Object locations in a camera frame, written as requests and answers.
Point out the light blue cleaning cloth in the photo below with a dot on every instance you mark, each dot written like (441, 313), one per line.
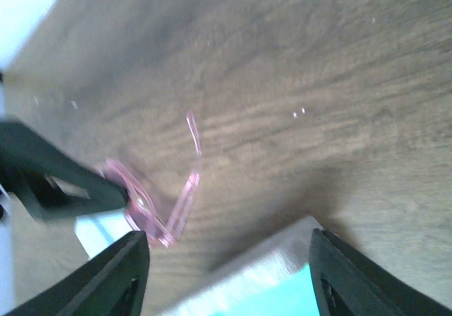
(98, 231)

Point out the pink sunglasses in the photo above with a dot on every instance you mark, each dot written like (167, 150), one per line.
(149, 209)

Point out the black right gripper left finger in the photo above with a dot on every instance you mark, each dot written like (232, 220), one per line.
(111, 283)

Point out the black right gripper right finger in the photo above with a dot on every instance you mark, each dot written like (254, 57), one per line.
(346, 282)

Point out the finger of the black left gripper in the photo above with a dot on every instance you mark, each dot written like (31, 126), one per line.
(48, 183)

